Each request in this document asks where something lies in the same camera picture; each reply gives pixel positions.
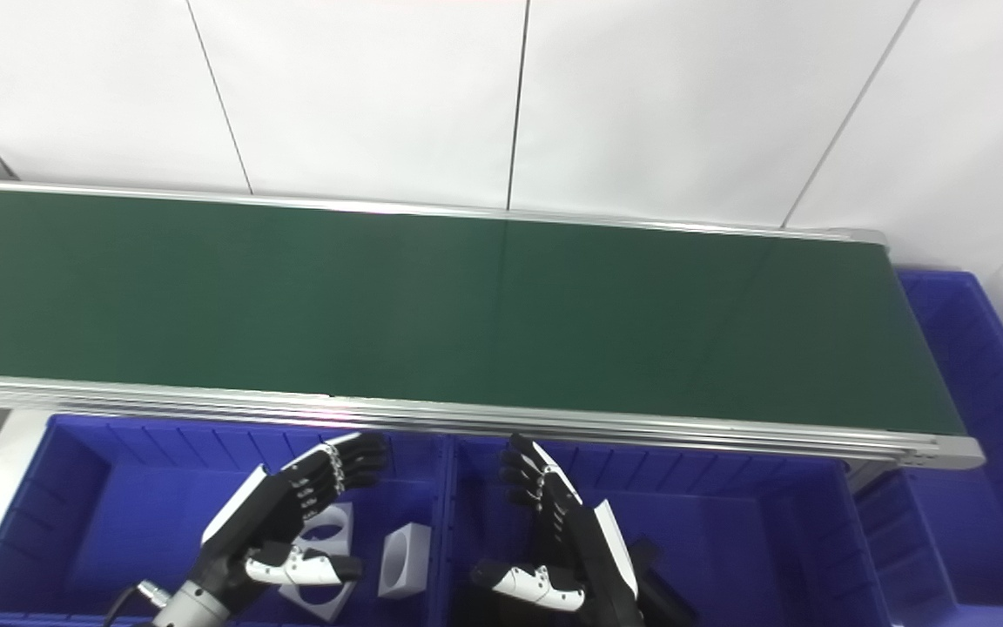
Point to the blue plastic bin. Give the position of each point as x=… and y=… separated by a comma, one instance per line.
x=989, y=505
x=754, y=540
x=110, y=514

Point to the green conveyor belt aluminium frame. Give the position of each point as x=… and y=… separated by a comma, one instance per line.
x=467, y=313

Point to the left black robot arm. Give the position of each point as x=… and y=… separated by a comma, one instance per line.
x=192, y=610

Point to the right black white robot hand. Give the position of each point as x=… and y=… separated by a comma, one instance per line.
x=580, y=557

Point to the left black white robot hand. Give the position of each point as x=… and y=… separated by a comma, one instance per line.
x=266, y=522

